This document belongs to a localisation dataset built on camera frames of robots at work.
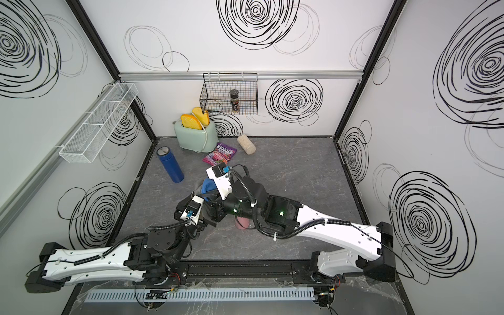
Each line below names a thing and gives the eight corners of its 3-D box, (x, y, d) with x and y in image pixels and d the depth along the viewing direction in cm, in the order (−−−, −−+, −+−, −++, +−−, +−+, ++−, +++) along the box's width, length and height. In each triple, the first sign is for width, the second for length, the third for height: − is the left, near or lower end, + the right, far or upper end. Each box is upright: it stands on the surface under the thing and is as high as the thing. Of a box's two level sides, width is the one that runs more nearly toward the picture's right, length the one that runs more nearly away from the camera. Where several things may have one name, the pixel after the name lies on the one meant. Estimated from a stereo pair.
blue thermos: (170, 182, 102) (154, 156, 86) (173, 172, 106) (158, 146, 90) (182, 182, 102) (168, 156, 86) (185, 172, 106) (172, 146, 90)
